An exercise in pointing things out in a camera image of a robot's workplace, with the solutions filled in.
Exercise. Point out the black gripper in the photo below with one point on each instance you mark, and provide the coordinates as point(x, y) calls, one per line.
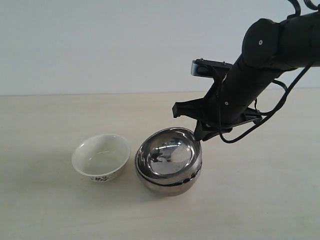
point(227, 100)

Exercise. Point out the hammered stainless steel bowl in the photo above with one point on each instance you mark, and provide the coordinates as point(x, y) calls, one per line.
point(169, 156)

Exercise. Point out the smooth stainless steel bowl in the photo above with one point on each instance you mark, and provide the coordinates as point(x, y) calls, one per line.
point(170, 190)

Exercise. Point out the white ceramic patterned bowl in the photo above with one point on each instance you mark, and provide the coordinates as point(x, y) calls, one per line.
point(102, 158)

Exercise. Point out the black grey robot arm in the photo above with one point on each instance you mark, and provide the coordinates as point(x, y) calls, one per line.
point(269, 49)

